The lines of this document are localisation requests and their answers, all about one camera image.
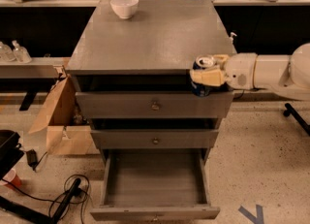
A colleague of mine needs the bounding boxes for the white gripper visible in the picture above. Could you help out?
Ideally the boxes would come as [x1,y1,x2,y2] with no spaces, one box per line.
[190,53,258,90]

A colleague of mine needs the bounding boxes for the blue pepsi can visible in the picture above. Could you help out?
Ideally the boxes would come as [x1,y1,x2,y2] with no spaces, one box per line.
[191,55,215,97]

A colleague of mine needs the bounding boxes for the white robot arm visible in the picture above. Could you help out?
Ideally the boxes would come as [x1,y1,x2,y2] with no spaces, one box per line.
[190,43,310,101]

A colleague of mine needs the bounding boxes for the grey top drawer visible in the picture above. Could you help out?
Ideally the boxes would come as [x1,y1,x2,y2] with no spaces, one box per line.
[76,92,233,118]

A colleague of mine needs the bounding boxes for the grey wooden drawer cabinet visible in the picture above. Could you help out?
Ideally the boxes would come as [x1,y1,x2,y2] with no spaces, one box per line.
[67,0,235,158]

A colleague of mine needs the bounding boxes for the grey middle drawer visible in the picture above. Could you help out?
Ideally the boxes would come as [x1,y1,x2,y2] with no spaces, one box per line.
[91,129,218,149]

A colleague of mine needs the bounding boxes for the grey open bottom drawer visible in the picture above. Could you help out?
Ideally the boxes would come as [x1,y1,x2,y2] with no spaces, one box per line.
[91,149,220,221]

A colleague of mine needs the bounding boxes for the black stand leg right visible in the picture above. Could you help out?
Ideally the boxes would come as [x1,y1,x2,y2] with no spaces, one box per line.
[283,103,310,136]

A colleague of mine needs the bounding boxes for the white ceramic bowl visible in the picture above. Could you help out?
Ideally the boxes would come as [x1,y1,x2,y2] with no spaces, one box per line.
[110,0,140,19]

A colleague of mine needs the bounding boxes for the brown cardboard box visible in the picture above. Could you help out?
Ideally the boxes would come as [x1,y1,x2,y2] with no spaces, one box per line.
[29,77,99,155]

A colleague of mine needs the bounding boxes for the clear sanitizer bottle right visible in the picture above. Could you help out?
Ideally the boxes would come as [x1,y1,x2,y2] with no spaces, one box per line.
[12,40,32,63]

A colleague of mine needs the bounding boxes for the clear sanitizer bottle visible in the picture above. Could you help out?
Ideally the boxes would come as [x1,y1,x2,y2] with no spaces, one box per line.
[0,42,16,62]
[12,40,32,63]

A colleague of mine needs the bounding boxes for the black power adapter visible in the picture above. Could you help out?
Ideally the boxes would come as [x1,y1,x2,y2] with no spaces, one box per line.
[26,149,38,168]

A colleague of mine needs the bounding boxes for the clear sanitizer bottle left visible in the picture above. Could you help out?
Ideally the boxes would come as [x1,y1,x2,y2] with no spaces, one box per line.
[0,42,16,62]

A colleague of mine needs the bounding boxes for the black bin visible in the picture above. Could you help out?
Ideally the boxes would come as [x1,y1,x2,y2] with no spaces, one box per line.
[0,130,24,179]

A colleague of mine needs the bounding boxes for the red plastic cup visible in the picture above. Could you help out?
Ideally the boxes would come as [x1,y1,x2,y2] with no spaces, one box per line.
[0,169,21,189]

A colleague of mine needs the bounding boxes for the black chair base leg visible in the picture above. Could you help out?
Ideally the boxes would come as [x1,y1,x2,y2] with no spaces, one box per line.
[0,177,83,224]

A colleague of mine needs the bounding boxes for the black floor cable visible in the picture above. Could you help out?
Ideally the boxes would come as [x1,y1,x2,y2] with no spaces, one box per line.
[0,174,93,224]

